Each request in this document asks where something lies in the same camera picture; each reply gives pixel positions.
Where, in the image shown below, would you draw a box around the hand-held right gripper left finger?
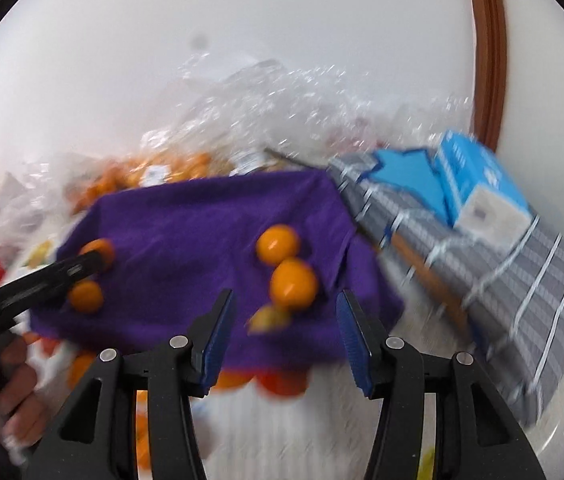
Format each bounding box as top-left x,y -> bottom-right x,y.
22,288 -> 237,480

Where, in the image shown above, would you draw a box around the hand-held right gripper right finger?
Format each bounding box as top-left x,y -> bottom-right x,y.
336,289 -> 548,480

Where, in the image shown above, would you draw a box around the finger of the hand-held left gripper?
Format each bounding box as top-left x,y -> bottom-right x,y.
0,250 -> 105,333

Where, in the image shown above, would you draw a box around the orange mandarin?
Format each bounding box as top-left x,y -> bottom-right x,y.
79,238 -> 116,272
67,280 -> 105,315
269,258 -> 319,310
255,224 -> 301,267

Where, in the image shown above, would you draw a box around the yellowish mandarin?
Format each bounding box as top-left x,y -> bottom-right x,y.
247,305 -> 293,334

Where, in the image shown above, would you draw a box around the purple towel-lined tray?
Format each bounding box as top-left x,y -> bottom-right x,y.
29,170 -> 405,368

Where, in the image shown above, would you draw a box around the person's left hand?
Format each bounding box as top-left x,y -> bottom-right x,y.
0,331 -> 52,456

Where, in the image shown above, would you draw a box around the fruit-printed tablecloth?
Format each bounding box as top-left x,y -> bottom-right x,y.
0,230 -> 564,480

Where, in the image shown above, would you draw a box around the grey checked cloth bag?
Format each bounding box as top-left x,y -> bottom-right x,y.
327,147 -> 564,428

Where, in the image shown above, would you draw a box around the clear bag of mandarins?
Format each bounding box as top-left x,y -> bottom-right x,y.
69,152 -> 224,212

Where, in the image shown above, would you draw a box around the blue white tissue pack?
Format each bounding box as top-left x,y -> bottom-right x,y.
433,130 -> 539,252

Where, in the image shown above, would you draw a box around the crumpled clear plastic bags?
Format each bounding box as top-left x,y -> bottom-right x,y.
142,52 -> 474,171

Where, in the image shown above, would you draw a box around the brown wooden door frame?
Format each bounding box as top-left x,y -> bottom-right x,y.
464,0 -> 508,155

